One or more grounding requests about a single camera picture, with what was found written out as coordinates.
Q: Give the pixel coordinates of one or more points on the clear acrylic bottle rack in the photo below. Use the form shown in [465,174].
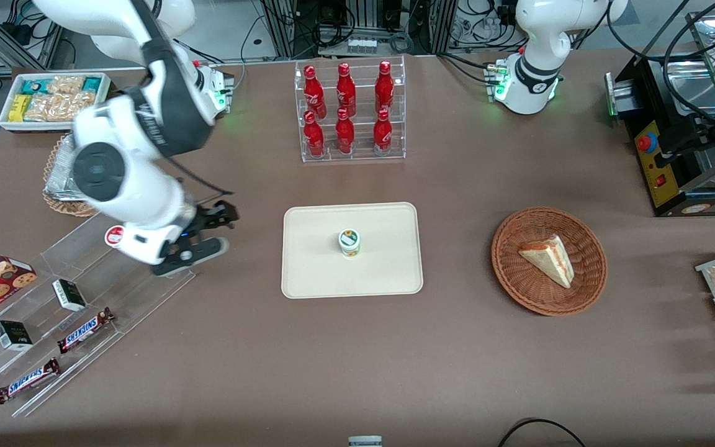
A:
[360,152]

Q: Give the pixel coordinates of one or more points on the teal snack packet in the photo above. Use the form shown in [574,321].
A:
[33,85]
[92,83]

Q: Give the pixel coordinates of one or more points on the light wicker basket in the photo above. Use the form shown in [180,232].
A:
[62,208]

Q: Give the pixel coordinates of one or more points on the brown wicker basket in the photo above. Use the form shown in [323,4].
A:
[519,279]

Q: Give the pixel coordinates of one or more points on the red soda bottle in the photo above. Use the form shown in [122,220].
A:
[346,90]
[313,90]
[383,131]
[314,138]
[345,133]
[384,87]

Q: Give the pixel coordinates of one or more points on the red gum container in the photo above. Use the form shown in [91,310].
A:
[114,236]

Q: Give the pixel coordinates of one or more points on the cream plastic tray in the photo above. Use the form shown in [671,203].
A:
[382,267]

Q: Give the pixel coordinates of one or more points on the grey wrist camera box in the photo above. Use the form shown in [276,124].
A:
[190,253]

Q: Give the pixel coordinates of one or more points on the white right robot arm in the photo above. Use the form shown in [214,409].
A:
[146,124]

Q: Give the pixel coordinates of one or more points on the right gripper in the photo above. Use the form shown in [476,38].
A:
[211,216]

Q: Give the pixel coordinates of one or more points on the green gum container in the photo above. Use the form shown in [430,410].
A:
[349,243]

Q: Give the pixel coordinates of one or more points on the triangular sandwich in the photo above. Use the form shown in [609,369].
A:
[550,257]

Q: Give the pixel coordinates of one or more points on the small grey white object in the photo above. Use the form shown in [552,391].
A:
[365,441]

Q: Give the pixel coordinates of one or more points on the clear acrylic tiered stand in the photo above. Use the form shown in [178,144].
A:
[103,298]

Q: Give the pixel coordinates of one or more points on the white snack bin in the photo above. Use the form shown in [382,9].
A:
[5,121]

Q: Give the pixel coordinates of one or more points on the small black box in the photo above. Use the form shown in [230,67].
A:
[69,295]
[13,335]

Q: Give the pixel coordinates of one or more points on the yellow snack packet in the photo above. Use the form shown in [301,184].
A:
[19,107]

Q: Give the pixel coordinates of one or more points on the red emergency stop button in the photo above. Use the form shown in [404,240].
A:
[644,143]

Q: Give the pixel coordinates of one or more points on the black machine with yellow panel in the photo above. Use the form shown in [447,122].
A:
[674,161]

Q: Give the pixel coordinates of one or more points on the Snickers chocolate bar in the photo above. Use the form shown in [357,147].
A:
[27,382]
[84,330]

